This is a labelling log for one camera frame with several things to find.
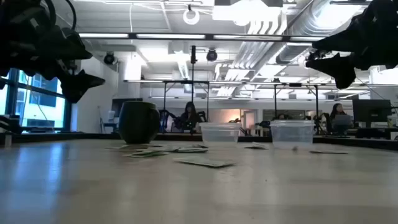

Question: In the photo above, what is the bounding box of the dark mug yellow inside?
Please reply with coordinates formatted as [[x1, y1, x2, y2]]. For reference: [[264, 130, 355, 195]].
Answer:
[[118, 101, 161, 144]]

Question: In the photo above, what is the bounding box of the green paper banknote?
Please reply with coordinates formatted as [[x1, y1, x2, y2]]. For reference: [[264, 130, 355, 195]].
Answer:
[[309, 149, 349, 155], [173, 157, 238, 169], [244, 142, 269, 151], [104, 144, 131, 151], [123, 150, 170, 159], [169, 146, 209, 154]]

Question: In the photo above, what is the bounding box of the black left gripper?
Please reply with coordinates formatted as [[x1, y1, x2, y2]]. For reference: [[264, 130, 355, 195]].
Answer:
[[12, 18, 106, 103]]

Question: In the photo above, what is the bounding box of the black ceiling spotlight cluster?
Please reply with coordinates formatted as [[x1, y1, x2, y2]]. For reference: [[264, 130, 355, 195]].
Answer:
[[307, 49, 326, 62]]

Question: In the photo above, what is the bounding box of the dark wall screen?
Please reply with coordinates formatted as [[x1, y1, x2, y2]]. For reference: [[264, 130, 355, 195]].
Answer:
[[111, 98, 144, 118]]

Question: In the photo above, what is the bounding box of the person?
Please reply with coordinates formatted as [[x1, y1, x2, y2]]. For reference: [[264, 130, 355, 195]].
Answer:
[[175, 101, 201, 134], [328, 103, 354, 135]]

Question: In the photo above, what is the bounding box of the long ceiling light strip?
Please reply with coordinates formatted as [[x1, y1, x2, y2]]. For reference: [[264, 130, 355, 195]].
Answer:
[[77, 32, 327, 43]]

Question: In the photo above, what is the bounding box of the large glass window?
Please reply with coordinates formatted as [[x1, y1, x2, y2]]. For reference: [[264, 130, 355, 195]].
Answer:
[[0, 68, 73, 132]]

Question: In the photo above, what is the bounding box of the black background rig frame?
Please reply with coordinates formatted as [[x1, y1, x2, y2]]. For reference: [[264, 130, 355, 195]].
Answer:
[[273, 82, 320, 131], [162, 79, 211, 133]]

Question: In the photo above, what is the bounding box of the black computer monitor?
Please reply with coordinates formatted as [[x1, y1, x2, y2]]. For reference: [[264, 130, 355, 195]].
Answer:
[[352, 99, 392, 129]]

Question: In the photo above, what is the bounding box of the black tripod stand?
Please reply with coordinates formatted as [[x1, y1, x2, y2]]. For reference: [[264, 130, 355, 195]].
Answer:
[[190, 45, 198, 135]]

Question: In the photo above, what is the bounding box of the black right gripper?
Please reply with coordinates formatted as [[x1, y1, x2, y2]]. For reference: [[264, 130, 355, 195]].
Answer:
[[306, 12, 398, 90]]

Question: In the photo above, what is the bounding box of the white ring lamp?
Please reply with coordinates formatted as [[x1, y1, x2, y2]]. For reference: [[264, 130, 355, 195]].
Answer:
[[182, 8, 201, 26]]

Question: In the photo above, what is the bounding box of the clear round plastic container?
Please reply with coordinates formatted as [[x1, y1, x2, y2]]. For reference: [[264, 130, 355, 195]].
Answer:
[[269, 119, 315, 150], [199, 121, 243, 147]]

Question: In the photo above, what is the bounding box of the open laptop computer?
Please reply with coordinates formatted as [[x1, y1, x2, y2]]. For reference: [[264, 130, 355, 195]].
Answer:
[[332, 114, 353, 127]]

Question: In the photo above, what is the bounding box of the black aluminium rig frame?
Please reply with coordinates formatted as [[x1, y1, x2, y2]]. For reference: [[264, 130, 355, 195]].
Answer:
[[0, 132, 398, 152]]

